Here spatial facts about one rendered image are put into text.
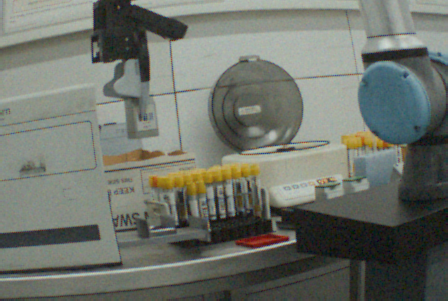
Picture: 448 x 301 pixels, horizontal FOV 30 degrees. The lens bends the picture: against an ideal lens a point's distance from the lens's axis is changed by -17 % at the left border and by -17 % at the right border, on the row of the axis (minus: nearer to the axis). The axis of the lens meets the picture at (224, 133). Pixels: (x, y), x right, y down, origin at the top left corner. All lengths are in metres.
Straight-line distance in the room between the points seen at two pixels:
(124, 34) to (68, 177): 0.25
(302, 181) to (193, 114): 0.39
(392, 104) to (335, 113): 1.21
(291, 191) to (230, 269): 0.42
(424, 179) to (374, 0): 0.30
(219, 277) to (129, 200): 0.35
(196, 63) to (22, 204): 0.93
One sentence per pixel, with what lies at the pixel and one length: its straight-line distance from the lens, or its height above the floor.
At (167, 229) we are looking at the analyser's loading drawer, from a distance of 1.53.
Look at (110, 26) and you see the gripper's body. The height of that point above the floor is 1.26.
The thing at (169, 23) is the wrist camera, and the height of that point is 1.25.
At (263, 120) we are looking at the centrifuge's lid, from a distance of 2.24.
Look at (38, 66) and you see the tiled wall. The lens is 2.10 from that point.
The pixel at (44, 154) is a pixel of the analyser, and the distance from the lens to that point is 1.44.
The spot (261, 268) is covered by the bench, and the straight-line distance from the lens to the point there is 1.55.
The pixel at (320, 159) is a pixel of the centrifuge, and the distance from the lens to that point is 1.95.
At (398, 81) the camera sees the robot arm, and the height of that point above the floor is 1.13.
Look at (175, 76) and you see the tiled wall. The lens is 2.21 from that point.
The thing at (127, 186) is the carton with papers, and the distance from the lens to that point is 1.80.
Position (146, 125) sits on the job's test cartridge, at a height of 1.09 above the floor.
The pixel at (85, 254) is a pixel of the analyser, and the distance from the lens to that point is 1.47.
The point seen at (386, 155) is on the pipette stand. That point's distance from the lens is 1.86.
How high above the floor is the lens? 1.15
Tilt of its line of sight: 3 degrees down
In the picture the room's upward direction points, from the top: 7 degrees counter-clockwise
